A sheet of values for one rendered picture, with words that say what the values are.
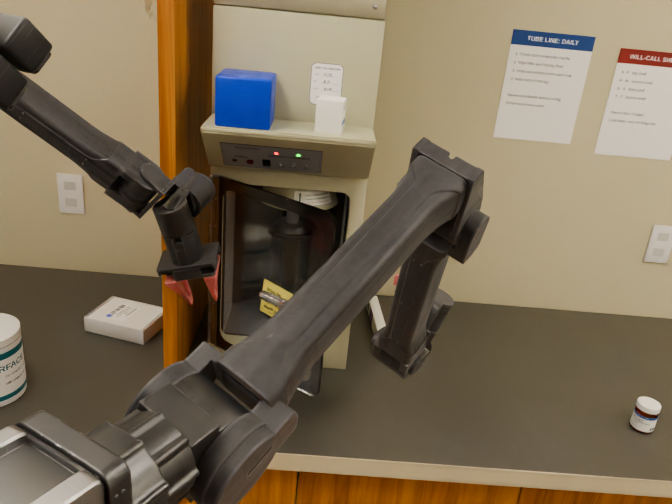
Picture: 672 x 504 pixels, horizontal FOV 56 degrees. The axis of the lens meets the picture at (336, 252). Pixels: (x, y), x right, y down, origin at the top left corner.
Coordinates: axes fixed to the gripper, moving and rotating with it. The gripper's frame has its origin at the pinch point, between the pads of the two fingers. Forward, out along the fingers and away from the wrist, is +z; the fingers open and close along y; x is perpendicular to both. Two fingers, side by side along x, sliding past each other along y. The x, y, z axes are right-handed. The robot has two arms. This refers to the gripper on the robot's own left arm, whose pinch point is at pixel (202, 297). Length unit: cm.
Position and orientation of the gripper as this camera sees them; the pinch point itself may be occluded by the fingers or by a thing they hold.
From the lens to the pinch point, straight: 117.5
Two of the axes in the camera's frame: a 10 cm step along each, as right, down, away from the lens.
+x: 0.3, 5.6, -8.2
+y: -9.9, 1.5, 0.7
